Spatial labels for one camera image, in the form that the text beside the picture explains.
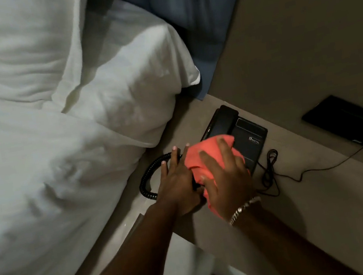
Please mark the person's left little finger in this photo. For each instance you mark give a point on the person's left little finger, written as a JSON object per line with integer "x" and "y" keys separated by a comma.
{"x": 164, "y": 171}

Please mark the person's right middle finger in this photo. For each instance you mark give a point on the person's right middle finger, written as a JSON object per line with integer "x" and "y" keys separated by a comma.
{"x": 227, "y": 152}

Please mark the person's left middle finger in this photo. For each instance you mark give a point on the person's left middle finger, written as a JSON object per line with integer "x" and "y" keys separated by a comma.
{"x": 185, "y": 152}

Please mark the person's left hand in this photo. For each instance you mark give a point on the person's left hand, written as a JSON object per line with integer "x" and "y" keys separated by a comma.
{"x": 178, "y": 191}

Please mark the orange cleaning cloth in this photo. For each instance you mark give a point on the orange cleaning cloth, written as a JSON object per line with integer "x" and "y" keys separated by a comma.
{"x": 201, "y": 153}

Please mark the white pillow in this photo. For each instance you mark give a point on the white pillow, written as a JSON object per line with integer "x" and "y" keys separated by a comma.
{"x": 131, "y": 81}
{"x": 9, "y": 49}

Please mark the black wall socket panel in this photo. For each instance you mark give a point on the black wall socket panel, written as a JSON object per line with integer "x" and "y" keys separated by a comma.
{"x": 354, "y": 122}

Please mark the black telephone base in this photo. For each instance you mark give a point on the black telephone base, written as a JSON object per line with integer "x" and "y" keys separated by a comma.
{"x": 252, "y": 138}

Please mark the person's right forearm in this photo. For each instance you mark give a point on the person's right forearm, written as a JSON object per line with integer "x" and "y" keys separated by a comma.
{"x": 288, "y": 249}

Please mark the white duvet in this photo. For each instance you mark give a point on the white duvet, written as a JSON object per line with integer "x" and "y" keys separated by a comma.
{"x": 40, "y": 199}

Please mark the person's right thumb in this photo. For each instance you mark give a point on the person's right thumb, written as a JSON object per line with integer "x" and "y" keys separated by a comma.
{"x": 208, "y": 186}

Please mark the person's left forearm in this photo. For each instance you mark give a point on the person's left forearm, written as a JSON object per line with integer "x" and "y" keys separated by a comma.
{"x": 144, "y": 251}

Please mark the blue padded headboard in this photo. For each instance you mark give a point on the blue padded headboard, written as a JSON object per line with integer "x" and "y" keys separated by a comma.
{"x": 195, "y": 10}

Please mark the black telephone handset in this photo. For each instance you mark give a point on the black telephone handset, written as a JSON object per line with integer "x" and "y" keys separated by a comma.
{"x": 221, "y": 120}

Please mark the person's right hand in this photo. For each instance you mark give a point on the person's right hand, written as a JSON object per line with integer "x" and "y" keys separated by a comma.
{"x": 232, "y": 186}

